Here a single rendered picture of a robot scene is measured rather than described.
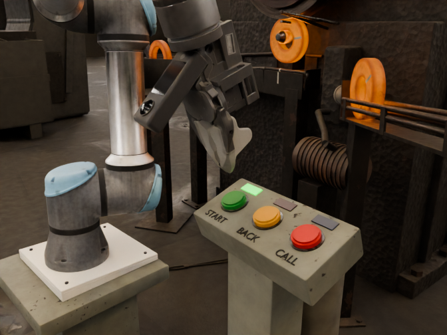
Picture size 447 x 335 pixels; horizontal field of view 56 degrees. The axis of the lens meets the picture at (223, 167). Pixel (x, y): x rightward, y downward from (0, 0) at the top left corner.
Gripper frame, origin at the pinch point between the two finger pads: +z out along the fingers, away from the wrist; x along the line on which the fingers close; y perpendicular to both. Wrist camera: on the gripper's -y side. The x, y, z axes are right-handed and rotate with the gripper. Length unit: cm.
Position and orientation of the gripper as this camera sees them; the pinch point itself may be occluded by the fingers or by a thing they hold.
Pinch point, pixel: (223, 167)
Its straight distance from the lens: 63.2
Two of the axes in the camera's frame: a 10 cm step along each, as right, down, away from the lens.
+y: 7.4, -5.1, 4.4
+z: 2.7, 8.2, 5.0
